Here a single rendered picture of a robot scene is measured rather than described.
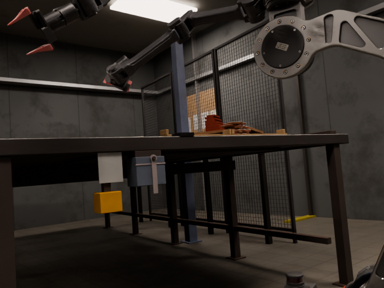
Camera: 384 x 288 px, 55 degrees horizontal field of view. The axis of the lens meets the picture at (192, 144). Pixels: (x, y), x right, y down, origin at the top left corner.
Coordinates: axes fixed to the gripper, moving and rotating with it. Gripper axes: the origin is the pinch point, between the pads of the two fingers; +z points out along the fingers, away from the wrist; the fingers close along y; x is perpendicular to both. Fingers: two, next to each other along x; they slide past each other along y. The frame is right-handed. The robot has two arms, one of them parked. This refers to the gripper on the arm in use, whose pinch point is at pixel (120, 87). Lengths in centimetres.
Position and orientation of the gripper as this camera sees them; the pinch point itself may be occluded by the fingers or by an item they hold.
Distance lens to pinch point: 206.5
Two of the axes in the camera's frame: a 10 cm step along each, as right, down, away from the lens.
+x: -4.3, 8.7, -2.5
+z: 0.2, 2.9, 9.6
